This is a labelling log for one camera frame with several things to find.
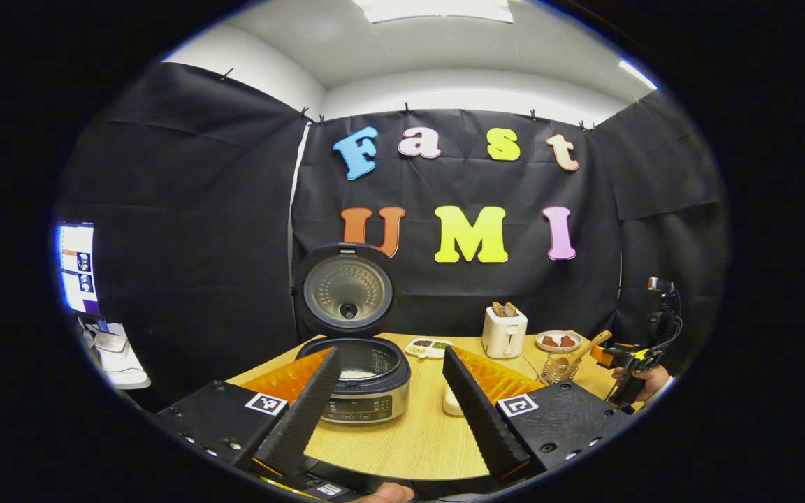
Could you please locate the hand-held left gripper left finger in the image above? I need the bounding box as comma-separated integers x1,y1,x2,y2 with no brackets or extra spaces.
154,347,342,479

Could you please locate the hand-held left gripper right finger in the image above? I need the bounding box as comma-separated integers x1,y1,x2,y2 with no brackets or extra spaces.
442,345,637,483

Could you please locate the wooden spoon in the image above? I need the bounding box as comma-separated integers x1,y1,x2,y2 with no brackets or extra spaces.
555,330,614,372

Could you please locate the clear plastic rice box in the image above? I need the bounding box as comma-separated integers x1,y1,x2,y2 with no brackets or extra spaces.
442,383,467,418

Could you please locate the wire chopstick holder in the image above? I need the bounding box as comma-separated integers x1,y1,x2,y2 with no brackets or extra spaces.
541,351,582,386

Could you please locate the grey silver rice cooker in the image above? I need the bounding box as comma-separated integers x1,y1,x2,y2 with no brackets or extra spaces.
292,242,412,425

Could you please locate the small white plate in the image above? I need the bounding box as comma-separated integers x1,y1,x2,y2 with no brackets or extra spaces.
535,330,583,353

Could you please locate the white toaster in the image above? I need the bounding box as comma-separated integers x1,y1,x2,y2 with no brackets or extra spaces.
481,305,528,359

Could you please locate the white divided condiment dish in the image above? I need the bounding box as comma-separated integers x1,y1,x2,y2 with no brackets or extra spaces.
405,338,454,360

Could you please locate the white side table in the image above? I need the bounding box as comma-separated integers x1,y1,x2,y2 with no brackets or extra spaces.
80,318,152,391

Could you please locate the white box device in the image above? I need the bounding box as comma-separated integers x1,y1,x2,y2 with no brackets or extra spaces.
94,331,132,355

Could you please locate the black backdrop cloth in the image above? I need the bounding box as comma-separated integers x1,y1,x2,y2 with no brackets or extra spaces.
57,61,728,413

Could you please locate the narrow ceiling light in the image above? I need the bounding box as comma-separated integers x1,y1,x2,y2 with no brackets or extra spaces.
618,57,659,92

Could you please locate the computer monitor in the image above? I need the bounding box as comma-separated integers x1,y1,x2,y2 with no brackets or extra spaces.
57,222,103,319

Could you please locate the large ceiling light panel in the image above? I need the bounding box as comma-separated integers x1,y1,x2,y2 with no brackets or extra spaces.
354,0,514,24

